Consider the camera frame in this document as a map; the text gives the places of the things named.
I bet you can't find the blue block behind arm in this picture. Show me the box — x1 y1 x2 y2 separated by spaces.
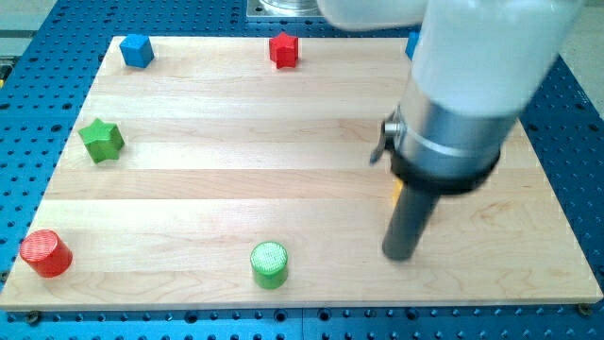
405 31 420 60

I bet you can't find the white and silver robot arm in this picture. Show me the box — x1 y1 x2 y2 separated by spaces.
318 0 581 194

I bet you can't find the wooden board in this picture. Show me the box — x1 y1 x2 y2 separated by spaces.
1 37 602 311

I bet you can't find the green cylinder block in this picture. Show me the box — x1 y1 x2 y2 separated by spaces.
250 241 289 289

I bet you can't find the yellow block behind tool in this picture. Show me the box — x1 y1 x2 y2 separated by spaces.
392 178 404 206

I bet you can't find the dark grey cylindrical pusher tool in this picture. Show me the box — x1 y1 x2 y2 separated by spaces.
382 184 440 261

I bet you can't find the red star block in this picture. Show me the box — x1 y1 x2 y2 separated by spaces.
269 32 298 69

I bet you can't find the green star block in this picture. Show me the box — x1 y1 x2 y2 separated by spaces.
78 118 125 163

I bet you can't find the blue cube block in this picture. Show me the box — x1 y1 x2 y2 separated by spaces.
119 34 155 68

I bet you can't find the red cylinder block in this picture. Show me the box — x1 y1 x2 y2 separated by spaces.
19 229 73 278

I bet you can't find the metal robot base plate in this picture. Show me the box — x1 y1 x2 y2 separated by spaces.
246 0 322 18

